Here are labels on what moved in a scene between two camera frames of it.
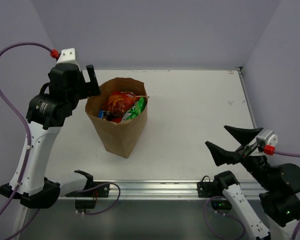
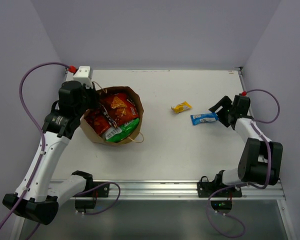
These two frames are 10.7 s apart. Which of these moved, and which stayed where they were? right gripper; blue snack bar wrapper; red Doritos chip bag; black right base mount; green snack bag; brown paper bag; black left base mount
Moved: blue snack bar wrapper; red Doritos chip bag; right gripper; brown paper bag; green snack bag
Stayed: black right base mount; black left base mount
